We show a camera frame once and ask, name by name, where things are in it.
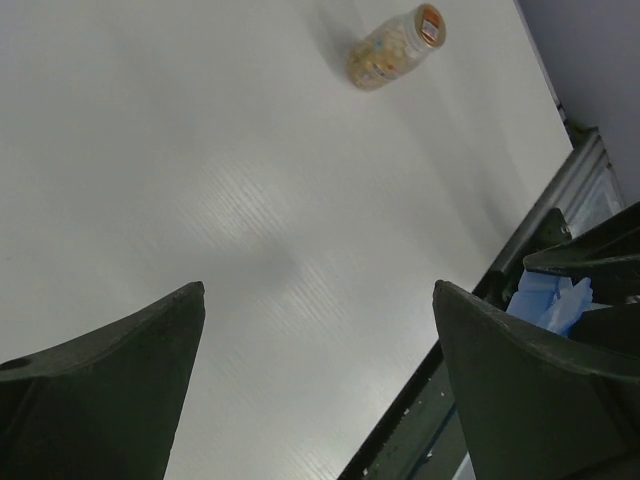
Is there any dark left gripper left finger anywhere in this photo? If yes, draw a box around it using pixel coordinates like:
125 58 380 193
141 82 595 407
1 282 205 479

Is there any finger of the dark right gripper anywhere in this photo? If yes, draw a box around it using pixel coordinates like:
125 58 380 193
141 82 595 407
524 203 639 300
569 303 640 355

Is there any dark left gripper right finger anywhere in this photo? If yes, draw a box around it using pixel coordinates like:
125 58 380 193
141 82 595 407
433 281 639 479

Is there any blue weekly pill organizer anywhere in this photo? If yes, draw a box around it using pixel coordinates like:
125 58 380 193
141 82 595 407
506 270 593 337

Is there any amber pill bottle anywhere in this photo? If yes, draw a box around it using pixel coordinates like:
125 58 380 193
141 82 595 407
347 4 433 91

